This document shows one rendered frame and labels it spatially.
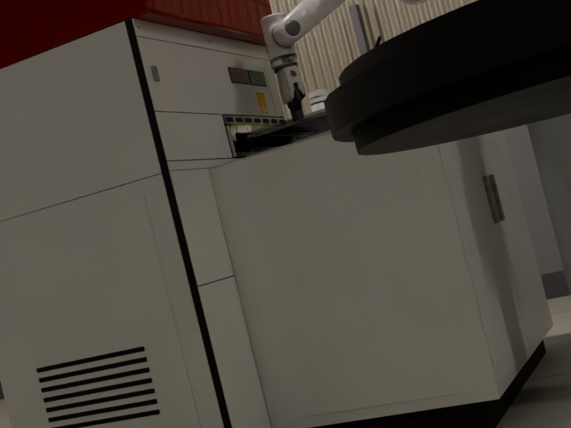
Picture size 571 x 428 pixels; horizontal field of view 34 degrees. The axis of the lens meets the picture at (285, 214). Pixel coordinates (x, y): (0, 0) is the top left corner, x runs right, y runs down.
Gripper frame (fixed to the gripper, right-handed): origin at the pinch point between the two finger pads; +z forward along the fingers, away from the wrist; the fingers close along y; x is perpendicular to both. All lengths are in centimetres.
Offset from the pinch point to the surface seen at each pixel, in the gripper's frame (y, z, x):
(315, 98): 41.3, -10.9, -22.4
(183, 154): -24.4, 6.4, 41.6
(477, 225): -41, 43, -27
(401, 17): 153, -59, -119
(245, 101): 9.4, -9.4, 12.1
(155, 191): -28, 15, 52
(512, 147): 126, 18, -145
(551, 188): -52, 38, -44
